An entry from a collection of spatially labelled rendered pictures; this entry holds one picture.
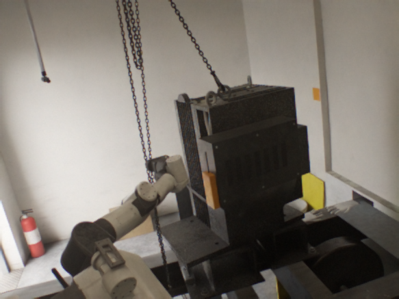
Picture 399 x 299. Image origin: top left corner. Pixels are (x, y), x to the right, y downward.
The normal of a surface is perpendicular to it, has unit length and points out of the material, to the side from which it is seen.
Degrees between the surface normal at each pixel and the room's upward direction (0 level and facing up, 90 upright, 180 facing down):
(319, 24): 90
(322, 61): 90
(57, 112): 90
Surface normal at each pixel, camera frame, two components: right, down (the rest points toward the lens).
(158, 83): 0.24, 0.24
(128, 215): 0.60, -0.56
